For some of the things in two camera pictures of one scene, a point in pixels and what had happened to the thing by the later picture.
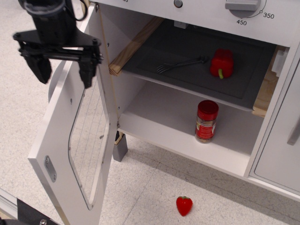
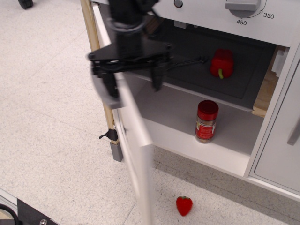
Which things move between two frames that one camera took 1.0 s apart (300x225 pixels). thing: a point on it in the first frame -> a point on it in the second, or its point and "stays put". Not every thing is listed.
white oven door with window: x=72 y=152 -> x=136 y=144
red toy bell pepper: x=222 y=63 stays put
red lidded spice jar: x=207 y=114 stays put
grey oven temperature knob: x=243 y=9 stays put
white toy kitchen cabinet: x=220 y=79 stays put
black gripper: x=57 y=37 -> x=132 y=52
